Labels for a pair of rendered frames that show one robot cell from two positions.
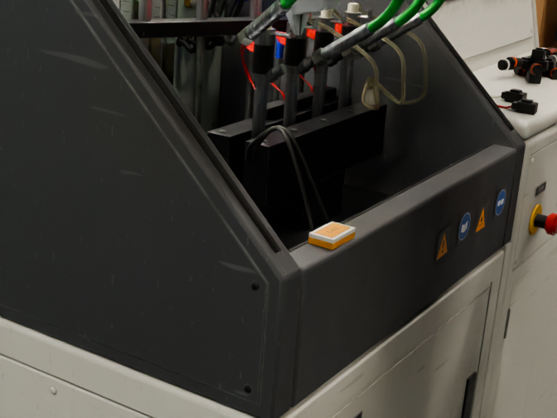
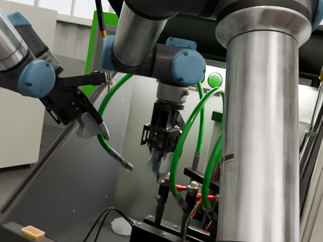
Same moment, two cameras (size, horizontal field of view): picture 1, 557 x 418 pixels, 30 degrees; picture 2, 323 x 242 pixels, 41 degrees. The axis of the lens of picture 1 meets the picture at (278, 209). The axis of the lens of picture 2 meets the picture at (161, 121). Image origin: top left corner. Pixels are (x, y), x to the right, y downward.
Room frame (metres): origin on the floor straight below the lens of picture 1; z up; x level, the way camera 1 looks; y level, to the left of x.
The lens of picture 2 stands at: (1.22, -1.05, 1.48)
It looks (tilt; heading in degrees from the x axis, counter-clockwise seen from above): 11 degrees down; 85
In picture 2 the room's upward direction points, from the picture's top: 11 degrees clockwise
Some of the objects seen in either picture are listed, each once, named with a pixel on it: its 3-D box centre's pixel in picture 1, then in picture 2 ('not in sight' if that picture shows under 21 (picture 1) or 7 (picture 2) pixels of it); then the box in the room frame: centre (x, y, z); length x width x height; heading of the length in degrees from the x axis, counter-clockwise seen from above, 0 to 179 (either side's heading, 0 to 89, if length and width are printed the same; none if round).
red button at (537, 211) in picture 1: (546, 222); not in sight; (1.60, -0.44, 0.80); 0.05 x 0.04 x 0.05; 149
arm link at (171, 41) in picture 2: not in sight; (178, 62); (1.32, -0.02, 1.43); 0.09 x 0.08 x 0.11; 95
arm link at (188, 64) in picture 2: not in sight; (178, 65); (1.31, -0.12, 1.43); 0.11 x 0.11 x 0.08; 5
